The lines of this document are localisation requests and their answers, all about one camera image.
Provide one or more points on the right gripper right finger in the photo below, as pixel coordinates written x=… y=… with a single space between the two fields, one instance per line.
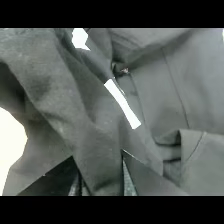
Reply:
x=150 y=183

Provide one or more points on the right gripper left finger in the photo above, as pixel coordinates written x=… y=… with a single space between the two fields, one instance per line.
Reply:
x=55 y=181

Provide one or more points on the black garment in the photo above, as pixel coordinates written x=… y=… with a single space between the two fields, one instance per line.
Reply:
x=66 y=100

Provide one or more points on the white clothes hanger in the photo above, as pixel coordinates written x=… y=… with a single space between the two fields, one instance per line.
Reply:
x=122 y=104

